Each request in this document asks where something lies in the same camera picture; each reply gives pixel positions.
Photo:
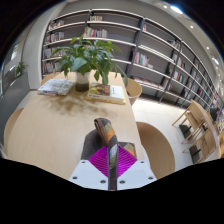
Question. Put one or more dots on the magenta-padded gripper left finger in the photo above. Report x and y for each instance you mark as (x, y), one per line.
(88, 173)

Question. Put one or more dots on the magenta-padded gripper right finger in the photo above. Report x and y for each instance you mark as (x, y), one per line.
(136, 173)

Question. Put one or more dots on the zigzag striped grey towel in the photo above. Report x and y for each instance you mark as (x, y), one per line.
(95, 140)

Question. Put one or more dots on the round-backed light wooden chair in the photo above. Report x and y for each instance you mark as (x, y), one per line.
(48, 77)
(135, 90)
(11, 126)
(155, 150)

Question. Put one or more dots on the light wooden slatted chair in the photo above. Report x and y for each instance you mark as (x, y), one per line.
(186, 128)

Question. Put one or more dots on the yellow book stack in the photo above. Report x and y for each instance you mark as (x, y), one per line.
(106, 93)

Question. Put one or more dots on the light wooden side table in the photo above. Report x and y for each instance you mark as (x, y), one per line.
(201, 116)

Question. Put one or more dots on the grey partition counter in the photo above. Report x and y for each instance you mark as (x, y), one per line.
(13, 100)

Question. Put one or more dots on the green potted plant, glass pot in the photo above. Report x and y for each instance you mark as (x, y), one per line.
(81, 61)

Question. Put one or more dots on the small green background plant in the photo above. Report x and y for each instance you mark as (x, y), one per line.
(20, 68)

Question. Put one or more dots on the grey bookshelf unit with books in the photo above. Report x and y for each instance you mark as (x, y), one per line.
(153, 43)

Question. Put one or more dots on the ceiling lights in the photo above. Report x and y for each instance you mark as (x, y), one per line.
(176, 9)

